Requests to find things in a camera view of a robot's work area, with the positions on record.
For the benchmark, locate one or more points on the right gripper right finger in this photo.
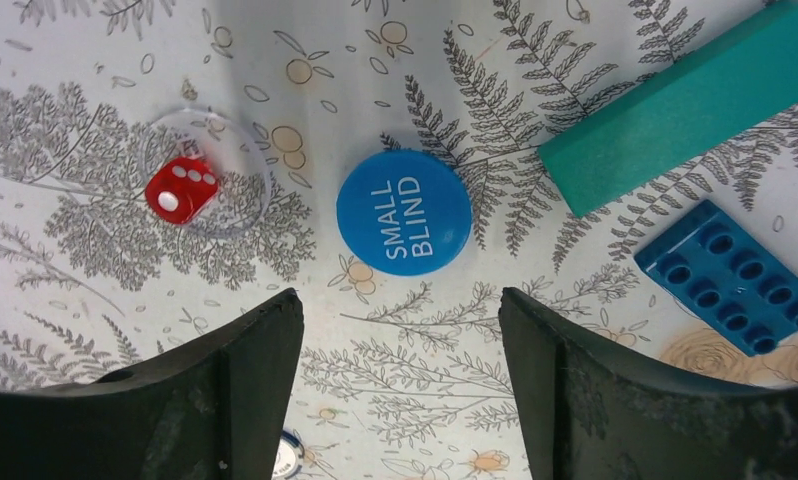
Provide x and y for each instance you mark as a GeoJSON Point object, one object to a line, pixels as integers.
{"type": "Point", "coordinates": [590, 408]}

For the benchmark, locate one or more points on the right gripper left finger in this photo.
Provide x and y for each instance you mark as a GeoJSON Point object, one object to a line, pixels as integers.
{"type": "Point", "coordinates": [212, 408]}

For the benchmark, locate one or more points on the blue small blind button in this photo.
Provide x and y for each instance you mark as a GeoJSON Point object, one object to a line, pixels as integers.
{"type": "Point", "coordinates": [404, 212]}

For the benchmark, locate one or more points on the teal rectangular block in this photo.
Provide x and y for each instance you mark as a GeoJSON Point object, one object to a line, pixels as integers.
{"type": "Point", "coordinates": [736, 81]}

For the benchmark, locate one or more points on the floral table cloth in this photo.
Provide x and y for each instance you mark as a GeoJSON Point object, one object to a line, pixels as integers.
{"type": "Point", "coordinates": [402, 379]}

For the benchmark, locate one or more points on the blue lego brick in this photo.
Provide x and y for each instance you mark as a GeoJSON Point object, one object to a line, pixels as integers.
{"type": "Point", "coordinates": [725, 277]}

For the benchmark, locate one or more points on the red die lower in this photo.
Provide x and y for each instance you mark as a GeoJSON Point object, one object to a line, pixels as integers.
{"type": "Point", "coordinates": [181, 189]}

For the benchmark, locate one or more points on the clear dealer disc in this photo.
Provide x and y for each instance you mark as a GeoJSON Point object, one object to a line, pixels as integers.
{"type": "Point", "coordinates": [245, 187]}

